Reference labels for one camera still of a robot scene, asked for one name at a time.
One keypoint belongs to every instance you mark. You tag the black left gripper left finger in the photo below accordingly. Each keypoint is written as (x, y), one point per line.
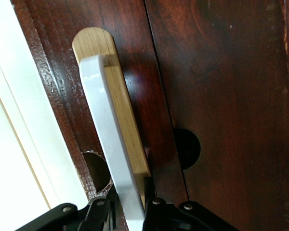
(69, 219)

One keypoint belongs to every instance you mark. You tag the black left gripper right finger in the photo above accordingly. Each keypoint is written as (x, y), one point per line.
(183, 219)

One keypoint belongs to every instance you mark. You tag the cream white box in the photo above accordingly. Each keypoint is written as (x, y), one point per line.
(14, 120)

